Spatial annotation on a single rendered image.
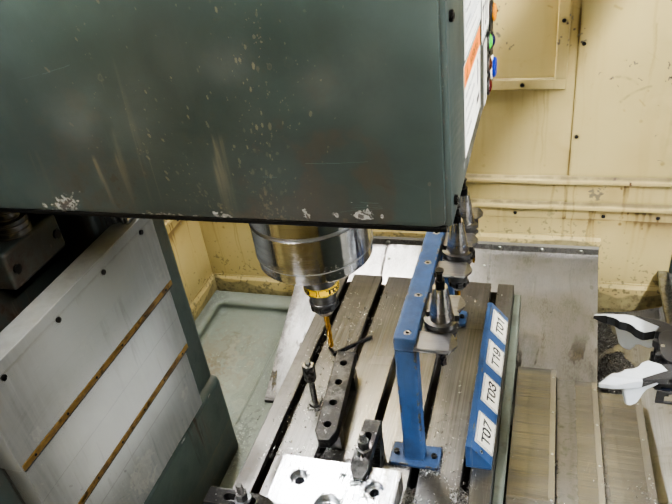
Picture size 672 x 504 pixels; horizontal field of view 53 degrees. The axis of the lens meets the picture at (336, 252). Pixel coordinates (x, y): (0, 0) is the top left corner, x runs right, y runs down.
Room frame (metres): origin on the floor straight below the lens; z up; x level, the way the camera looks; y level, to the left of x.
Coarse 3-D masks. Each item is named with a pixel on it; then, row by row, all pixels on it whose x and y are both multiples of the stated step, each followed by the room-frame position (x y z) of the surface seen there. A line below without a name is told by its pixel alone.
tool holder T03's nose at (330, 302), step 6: (336, 294) 0.77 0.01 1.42; (312, 300) 0.75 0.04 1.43; (318, 300) 0.75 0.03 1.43; (324, 300) 0.75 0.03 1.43; (330, 300) 0.75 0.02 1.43; (336, 300) 0.76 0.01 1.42; (312, 306) 0.75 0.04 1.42; (318, 306) 0.75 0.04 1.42; (324, 306) 0.74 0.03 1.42; (330, 306) 0.74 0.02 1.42; (336, 306) 0.75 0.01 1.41; (318, 312) 0.75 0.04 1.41; (324, 312) 0.74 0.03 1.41; (330, 312) 0.75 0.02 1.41
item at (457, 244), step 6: (462, 222) 1.12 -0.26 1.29; (450, 228) 1.12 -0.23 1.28; (456, 228) 1.11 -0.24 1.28; (462, 228) 1.12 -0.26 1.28; (450, 234) 1.12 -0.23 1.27; (456, 234) 1.11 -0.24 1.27; (462, 234) 1.11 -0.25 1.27; (450, 240) 1.12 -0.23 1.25; (456, 240) 1.11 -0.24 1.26; (462, 240) 1.11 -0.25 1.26; (450, 246) 1.12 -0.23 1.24; (456, 246) 1.11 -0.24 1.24; (462, 246) 1.11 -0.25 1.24; (450, 252) 1.11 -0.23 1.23; (456, 252) 1.11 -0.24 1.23; (462, 252) 1.11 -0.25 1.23
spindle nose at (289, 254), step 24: (264, 240) 0.71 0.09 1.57; (288, 240) 0.69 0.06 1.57; (312, 240) 0.69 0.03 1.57; (336, 240) 0.69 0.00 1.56; (360, 240) 0.71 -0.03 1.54; (264, 264) 0.72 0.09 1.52; (288, 264) 0.69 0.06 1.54; (312, 264) 0.68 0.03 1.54; (336, 264) 0.69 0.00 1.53; (360, 264) 0.71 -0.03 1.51
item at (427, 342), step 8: (424, 336) 0.89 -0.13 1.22; (432, 336) 0.88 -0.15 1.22; (440, 336) 0.88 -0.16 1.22; (448, 336) 0.88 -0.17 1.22; (416, 344) 0.87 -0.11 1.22; (424, 344) 0.87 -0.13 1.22; (432, 344) 0.86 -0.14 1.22; (440, 344) 0.86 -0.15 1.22; (448, 344) 0.86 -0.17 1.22; (456, 344) 0.86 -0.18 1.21; (424, 352) 0.85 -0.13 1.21; (432, 352) 0.85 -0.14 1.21; (440, 352) 0.84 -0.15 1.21; (448, 352) 0.84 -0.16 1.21
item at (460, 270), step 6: (438, 264) 1.10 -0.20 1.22; (444, 264) 1.09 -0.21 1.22; (450, 264) 1.09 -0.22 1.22; (456, 264) 1.09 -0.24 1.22; (462, 264) 1.09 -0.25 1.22; (468, 264) 1.08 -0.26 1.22; (444, 270) 1.07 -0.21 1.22; (450, 270) 1.07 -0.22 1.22; (456, 270) 1.07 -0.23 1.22; (462, 270) 1.06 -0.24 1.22; (468, 270) 1.06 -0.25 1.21; (444, 276) 1.06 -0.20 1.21; (450, 276) 1.05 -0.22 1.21; (456, 276) 1.05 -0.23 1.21; (462, 276) 1.05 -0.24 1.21
